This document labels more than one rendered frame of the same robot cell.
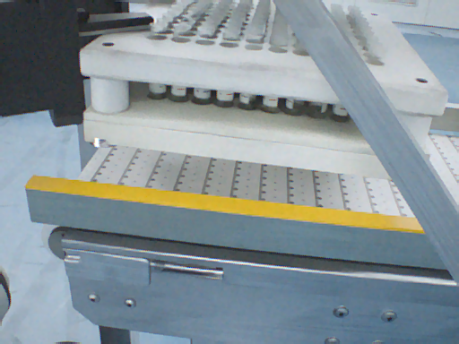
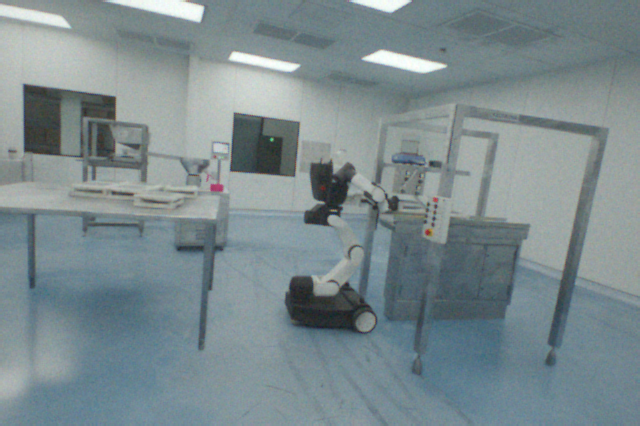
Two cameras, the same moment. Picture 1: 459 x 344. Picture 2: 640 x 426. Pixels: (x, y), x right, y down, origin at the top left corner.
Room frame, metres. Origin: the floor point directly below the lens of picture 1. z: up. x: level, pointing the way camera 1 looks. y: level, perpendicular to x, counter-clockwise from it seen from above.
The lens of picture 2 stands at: (-2.19, 1.67, 1.31)
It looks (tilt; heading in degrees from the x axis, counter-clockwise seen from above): 9 degrees down; 341
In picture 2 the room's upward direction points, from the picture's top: 6 degrees clockwise
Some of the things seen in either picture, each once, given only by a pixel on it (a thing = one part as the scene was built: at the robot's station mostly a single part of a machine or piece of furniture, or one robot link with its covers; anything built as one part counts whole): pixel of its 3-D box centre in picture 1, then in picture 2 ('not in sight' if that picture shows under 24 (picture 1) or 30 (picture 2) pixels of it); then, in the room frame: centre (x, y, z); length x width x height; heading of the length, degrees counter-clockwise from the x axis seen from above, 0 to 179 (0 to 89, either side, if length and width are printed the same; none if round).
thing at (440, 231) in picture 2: not in sight; (437, 218); (-0.41, 0.30, 1.03); 0.17 x 0.06 x 0.26; 177
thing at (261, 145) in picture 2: not in sight; (265, 146); (5.33, 0.30, 1.43); 1.38 x 0.01 x 1.16; 93
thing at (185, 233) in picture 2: not in sight; (201, 217); (2.69, 1.55, 0.38); 0.63 x 0.57 x 0.76; 93
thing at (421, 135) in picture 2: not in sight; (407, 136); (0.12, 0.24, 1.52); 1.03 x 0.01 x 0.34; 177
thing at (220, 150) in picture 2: not in sight; (219, 165); (2.84, 1.35, 1.07); 0.23 x 0.10 x 0.62; 93
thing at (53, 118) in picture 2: not in sight; (71, 124); (5.12, 3.66, 1.43); 1.32 x 0.01 x 1.11; 93
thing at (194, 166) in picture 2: not in sight; (199, 173); (2.74, 1.60, 0.95); 0.49 x 0.36 x 0.37; 93
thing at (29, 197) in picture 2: not in sight; (108, 200); (0.68, 2.23, 0.86); 1.50 x 1.10 x 0.04; 85
